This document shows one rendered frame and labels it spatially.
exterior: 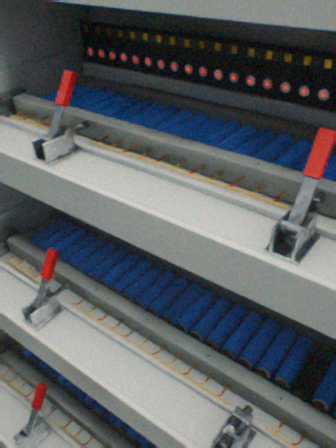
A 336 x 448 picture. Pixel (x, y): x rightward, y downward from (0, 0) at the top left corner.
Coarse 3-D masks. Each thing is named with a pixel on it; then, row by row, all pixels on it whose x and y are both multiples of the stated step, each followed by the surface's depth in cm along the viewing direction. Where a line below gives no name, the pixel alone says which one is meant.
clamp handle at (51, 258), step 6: (48, 252) 50; (54, 252) 49; (48, 258) 50; (54, 258) 50; (48, 264) 50; (54, 264) 50; (42, 270) 50; (48, 270) 50; (42, 276) 50; (48, 276) 50; (42, 282) 50; (42, 288) 50; (42, 294) 50; (36, 300) 51; (42, 300) 50
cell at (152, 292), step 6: (168, 270) 55; (162, 276) 54; (168, 276) 54; (174, 276) 55; (156, 282) 53; (162, 282) 53; (168, 282) 54; (150, 288) 53; (156, 288) 53; (162, 288) 53; (144, 294) 52; (150, 294) 52; (156, 294) 52; (138, 300) 51; (144, 300) 51; (150, 300) 52; (144, 306) 51
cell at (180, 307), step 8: (192, 288) 52; (200, 288) 53; (184, 296) 51; (192, 296) 52; (200, 296) 53; (176, 304) 50; (184, 304) 51; (192, 304) 52; (168, 312) 49; (176, 312) 49; (184, 312) 50; (176, 320) 49
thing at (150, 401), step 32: (0, 224) 61; (32, 224) 66; (0, 256) 61; (0, 288) 56; (32, 288) 56; (0, 320) 55; (64, 320) 51; (96, 320) 51; (64, 352) 48; (96, 352) 47; (128, 352) 47; (160, 352) 47; (320, 352) 46; (96, 384) 45; (128, 384) 44; (160, 384) 44; (128, 416) 44; (160, 416) 41; (192, 416) 41; (224, 416) 41; (256, 416) 41
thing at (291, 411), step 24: (24, 240) 60; (48, 288) 55; (72, 288) 54; (96, 288) 52; (120, 312) 49; (144, 312) 49; (144, 336) 49; (168, 336) 46; (192, 360) 45; (216, 360) 43; (240, 384) 41; (264, 384) 41; (264, 408) 41; (288, 408) 39; (312, 408) 39; (312, 432) 38
